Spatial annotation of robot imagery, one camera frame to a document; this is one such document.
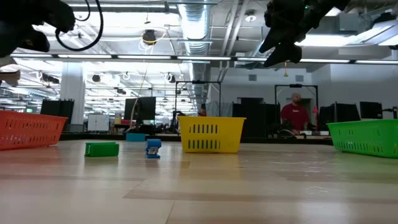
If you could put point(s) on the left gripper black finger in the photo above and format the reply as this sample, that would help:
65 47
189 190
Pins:
34 42
7 40

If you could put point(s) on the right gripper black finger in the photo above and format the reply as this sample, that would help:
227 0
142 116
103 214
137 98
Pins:
287 54
275 39

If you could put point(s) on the green mini stapler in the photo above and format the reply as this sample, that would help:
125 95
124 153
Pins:
102 149

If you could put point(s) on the blue mini stapler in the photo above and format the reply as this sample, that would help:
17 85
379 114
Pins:
153 144

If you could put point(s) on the blue tape roll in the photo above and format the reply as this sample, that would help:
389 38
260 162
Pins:
135 137

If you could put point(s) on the person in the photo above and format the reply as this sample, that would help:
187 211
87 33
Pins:
202 112
295 115

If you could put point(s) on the white pillar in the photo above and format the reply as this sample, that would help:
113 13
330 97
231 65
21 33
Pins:
73 93

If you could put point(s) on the black partition panel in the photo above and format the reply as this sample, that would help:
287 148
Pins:
258 118

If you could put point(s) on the black monitor pair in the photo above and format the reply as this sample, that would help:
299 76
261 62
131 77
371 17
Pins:
57 110

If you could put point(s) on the orange plastic basket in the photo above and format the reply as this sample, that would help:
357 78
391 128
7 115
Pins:
28 130

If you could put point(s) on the white cabinet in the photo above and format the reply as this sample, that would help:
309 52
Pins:
98 123

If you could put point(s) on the yellow plastic basket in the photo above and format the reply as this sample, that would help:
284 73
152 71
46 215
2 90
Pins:
211 124

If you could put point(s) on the long ceiling light strip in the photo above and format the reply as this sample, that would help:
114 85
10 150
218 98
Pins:
143 57

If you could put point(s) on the green plastic basket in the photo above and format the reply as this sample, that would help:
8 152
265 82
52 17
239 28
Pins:
363 137

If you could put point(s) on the black gantry frame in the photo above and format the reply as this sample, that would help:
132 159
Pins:
295 85
198 82

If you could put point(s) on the silver ventilation duct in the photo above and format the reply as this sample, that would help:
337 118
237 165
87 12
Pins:
194 28

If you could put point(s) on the black aluminium table frame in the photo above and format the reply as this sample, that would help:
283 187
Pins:
93 136

